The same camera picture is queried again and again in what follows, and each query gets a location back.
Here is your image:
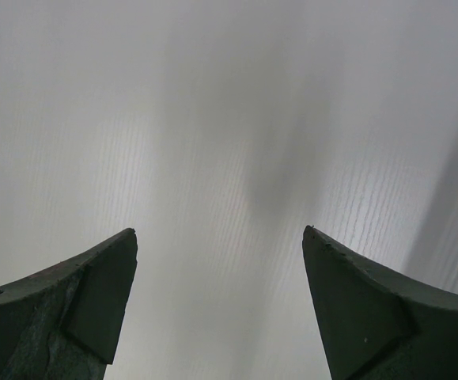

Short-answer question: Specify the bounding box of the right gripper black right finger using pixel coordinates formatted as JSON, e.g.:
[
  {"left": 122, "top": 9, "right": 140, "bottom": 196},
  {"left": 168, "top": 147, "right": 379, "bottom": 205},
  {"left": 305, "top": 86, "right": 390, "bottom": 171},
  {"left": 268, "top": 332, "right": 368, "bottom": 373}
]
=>
[{"left": 302, "top": 226, "right": 458, "bottom": 379}]

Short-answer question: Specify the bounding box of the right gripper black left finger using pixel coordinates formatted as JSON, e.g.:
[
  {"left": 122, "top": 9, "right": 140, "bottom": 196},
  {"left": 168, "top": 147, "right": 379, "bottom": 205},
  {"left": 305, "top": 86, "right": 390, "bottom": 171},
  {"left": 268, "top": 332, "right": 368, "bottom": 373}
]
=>
[{"left": 0, "top": 228, "right": 138, "bottom": 379}]

